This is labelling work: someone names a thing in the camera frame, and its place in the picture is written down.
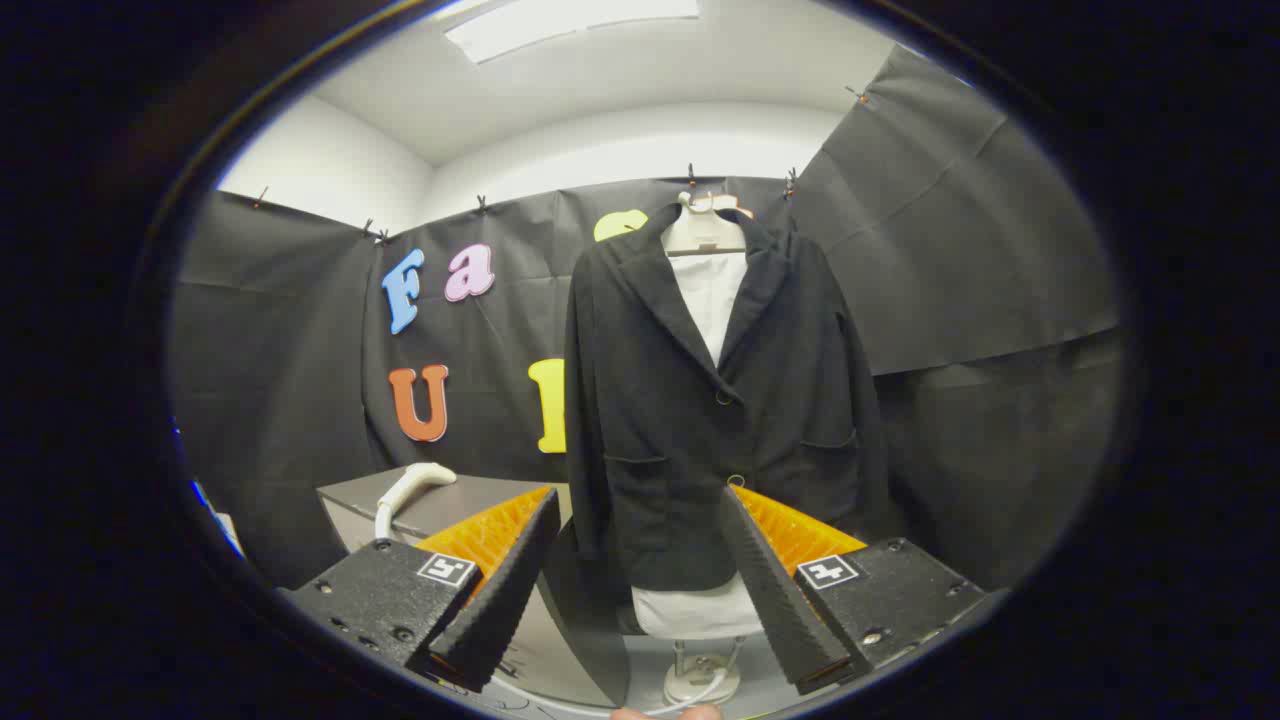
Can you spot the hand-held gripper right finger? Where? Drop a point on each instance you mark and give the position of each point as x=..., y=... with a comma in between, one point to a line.
x=775, y=600

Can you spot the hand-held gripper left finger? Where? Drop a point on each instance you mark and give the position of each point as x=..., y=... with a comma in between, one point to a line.
x=500, y=600

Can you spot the black jacket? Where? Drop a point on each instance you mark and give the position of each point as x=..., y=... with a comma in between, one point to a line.
x=650, y=400

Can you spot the white steamer stand base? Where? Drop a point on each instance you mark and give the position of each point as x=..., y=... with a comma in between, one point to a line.
x=700, y=685

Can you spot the white clothes hanger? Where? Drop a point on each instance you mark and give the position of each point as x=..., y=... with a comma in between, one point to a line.
x=700, y=235

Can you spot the grey cabinet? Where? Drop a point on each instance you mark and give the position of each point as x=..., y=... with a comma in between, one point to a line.
x=475, y=490

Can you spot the black backdrop cloth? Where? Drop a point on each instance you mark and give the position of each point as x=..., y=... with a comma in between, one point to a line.
x=950, y=250

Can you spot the ceiling light panel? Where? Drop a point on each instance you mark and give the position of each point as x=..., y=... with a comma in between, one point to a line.
x=560, y=25

